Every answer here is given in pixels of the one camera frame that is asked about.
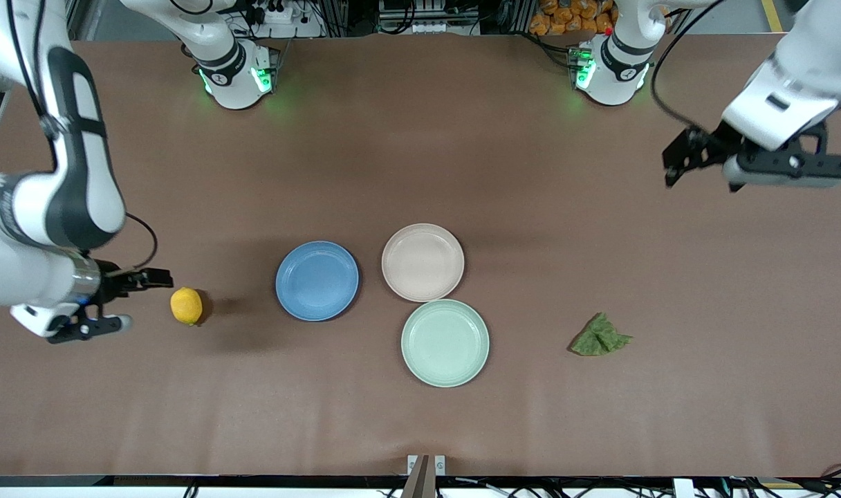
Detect green lettuce leaf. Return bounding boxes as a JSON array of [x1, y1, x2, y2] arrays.
[[571, 312, 634, 358]]

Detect pale green plate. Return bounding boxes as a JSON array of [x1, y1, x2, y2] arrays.
[[400, 299, 491, 388]]

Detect white power strip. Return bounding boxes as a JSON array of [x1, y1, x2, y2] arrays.
[[244, 0, 305, 26]]

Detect orange snack packets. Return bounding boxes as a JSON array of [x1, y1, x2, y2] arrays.
[[529, 0, 616, 36]]

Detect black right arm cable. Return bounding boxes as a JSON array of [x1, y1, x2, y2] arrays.
[[109, 211, 159, 276]]

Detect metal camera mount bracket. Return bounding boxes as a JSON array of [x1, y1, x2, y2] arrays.
[[401, 454, 447, 498]]

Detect yellow lemon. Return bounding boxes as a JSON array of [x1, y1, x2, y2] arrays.
[[169, 286, 205, 326]]

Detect blue plate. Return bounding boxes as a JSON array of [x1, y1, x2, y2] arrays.
[[275, 241, 360, 322]]

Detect beige plate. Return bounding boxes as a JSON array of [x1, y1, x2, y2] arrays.
[[381, 223, 465, 303]]

